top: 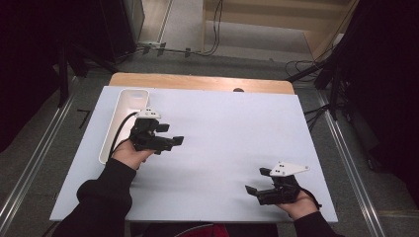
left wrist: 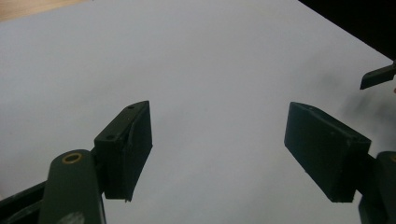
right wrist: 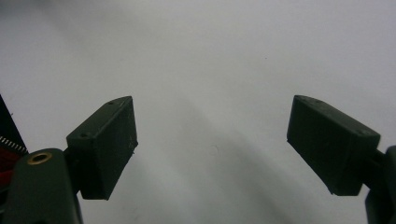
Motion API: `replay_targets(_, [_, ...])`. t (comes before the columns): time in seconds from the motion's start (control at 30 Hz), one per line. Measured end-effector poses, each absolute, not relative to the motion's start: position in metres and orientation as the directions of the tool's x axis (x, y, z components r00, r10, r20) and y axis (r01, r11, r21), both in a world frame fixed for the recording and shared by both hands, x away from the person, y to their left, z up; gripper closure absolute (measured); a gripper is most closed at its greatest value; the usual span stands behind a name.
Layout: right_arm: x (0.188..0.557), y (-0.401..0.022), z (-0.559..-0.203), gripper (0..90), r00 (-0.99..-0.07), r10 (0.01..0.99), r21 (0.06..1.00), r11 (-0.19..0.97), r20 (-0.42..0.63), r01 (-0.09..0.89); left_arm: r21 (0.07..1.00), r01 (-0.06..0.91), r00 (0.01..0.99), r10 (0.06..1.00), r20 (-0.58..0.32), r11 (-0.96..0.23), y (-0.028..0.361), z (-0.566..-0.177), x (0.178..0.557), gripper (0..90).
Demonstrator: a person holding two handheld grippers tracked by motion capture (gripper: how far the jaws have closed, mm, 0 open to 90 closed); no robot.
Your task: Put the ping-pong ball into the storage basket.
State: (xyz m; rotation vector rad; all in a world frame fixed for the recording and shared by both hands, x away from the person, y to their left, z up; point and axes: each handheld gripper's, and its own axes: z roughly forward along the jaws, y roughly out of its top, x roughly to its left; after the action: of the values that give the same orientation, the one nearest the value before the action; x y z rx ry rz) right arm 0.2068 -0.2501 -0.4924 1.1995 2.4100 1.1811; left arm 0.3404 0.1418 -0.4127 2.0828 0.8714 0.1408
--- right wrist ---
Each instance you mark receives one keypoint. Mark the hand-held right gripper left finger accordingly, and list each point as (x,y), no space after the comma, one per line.
(102,149)

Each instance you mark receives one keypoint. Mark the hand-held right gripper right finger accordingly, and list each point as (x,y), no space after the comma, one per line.
(330,146)

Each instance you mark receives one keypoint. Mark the black and red jacket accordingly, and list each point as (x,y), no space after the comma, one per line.
(9,146)

